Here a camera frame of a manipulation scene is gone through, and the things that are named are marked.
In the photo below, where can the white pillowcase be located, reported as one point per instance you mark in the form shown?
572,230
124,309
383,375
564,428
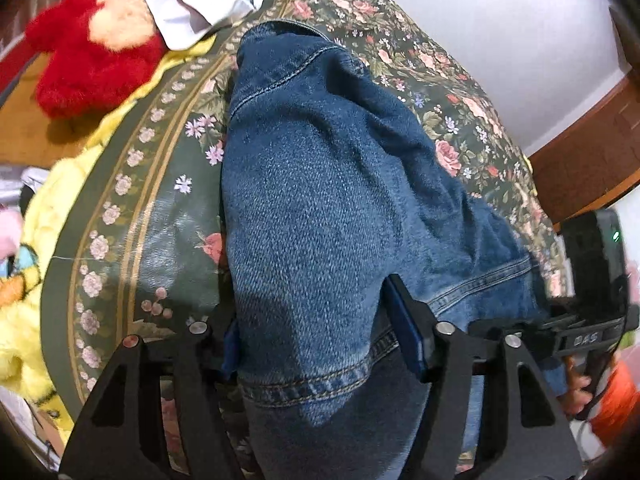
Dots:
195,0

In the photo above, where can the blue denim jacket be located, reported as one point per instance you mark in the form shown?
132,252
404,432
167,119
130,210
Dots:
320,200

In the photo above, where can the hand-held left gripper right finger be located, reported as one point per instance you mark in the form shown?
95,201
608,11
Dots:
406,321

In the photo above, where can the pink plush toy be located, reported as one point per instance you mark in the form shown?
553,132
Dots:
9,232

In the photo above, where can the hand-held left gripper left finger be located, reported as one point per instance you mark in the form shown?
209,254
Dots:
200,360

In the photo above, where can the dark floral bedspread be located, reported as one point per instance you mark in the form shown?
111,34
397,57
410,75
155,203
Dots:
160,220

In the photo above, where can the yellow fleece blanket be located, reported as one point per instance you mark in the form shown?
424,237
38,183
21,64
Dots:
45,210

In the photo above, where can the person's right hand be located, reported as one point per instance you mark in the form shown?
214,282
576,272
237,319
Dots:
577,390

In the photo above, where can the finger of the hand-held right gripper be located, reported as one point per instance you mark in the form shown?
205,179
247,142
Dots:
537,329

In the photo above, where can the brown wooden door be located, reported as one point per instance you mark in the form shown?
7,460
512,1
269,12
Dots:
590,170

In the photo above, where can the red plush toy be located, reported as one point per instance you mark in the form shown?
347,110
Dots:
85,70

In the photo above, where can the orange cloth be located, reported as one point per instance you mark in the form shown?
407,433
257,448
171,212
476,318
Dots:
620,405

